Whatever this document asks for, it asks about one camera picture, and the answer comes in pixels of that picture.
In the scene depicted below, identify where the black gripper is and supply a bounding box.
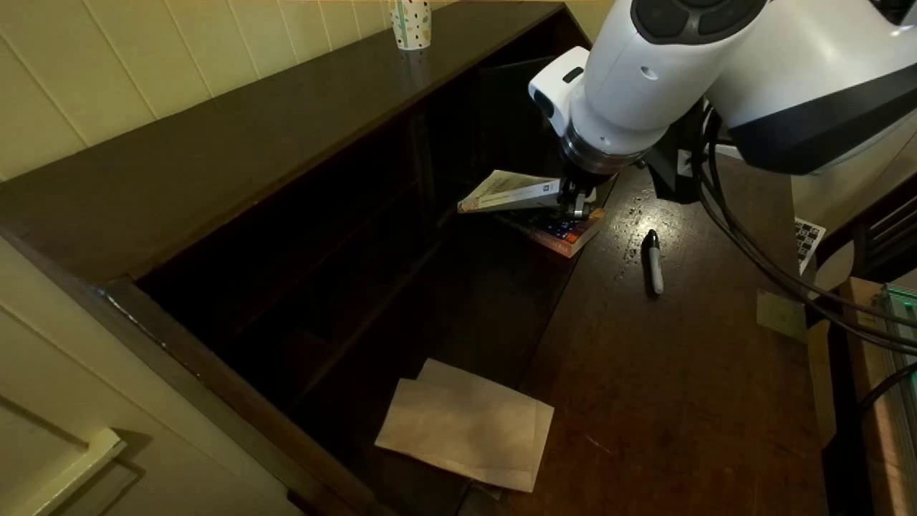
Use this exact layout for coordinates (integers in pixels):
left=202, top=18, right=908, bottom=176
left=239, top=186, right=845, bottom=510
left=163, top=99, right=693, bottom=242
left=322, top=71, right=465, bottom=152
left=557, top=142, right=626, bottom=236

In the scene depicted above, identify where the black and white marker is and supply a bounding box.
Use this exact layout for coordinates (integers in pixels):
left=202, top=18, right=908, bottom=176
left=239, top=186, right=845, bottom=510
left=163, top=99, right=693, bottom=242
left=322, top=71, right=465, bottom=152
left=640, top=228, right=667, bottom=301

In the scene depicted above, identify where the yellow sticky note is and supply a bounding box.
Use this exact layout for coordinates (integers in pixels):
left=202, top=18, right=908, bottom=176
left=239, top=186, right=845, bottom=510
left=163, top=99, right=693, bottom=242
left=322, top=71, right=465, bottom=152
left=755, top=289, right=811, bottom=342

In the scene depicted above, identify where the white perforated object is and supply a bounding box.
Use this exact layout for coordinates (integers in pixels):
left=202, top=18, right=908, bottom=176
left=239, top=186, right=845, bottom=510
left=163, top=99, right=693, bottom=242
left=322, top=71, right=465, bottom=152
left=791, top=216, right=832, bottom=279

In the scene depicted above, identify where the white paper sheet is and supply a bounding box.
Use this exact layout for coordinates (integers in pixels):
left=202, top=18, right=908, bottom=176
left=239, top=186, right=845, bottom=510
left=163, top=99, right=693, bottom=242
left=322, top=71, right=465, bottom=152
left=374, top=355, right=557, bottom=497

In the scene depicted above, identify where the polka dot paper cup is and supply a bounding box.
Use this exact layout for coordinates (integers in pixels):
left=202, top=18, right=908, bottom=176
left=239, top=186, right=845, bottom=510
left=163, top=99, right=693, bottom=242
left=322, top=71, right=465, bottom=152
left=391, top=0, right=435, bottom=54

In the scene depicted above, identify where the dark wooden secretary desk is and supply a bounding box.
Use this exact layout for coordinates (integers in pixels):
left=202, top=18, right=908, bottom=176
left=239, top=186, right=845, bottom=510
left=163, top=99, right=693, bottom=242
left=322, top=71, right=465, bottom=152
left=0, top=0, right=835, bottom=516

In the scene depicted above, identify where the light wooden side table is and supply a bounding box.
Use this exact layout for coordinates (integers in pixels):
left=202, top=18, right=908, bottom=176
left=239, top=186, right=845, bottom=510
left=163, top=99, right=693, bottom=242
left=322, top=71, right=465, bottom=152
left=806, top=276, right=917, bottom=516

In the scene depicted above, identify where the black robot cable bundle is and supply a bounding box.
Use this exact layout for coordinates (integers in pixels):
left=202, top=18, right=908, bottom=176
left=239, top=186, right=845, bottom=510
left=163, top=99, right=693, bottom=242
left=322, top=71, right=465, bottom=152
left=693, top=101, right=917, bottom=359

